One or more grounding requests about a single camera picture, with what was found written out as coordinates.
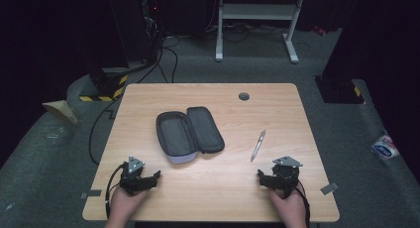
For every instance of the dark grey pencil case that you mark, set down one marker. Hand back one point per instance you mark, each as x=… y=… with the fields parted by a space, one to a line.
x=176 y=135

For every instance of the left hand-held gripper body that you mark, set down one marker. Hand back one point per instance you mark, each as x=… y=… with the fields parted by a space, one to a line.
x=131 y=180

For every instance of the black yellow striped stand base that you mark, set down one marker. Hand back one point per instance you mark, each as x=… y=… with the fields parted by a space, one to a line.
x=105 y=86

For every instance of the white blue packet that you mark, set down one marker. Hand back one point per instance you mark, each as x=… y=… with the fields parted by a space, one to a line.
x=384 y=148

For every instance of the grey round table grommet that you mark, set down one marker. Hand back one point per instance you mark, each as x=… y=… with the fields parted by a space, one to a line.
x=244 y=96

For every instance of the white metal stand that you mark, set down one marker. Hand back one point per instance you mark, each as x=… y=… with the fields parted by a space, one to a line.
x=257 y=11

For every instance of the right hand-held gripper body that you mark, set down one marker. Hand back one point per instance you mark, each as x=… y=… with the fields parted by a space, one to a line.
x=286 y=175

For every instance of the grey tape strip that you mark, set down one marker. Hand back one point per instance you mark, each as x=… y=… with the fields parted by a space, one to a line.
x=91 y=194
x=329 y=188

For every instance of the black stand base yellow mark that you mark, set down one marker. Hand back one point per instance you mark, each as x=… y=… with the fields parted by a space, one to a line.
x=340 y=91

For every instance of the beige cardboard piece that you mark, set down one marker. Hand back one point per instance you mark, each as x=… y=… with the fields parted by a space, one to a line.
x=61 y=109

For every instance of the silver pen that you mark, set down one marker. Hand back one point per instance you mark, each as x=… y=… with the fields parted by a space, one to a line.
x=258 y=146

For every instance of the dark equipment cabinet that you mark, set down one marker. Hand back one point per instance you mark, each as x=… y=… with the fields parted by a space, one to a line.
x=132 y=23

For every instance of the small red object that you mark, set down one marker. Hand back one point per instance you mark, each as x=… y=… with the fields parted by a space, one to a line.
x=319 y=30

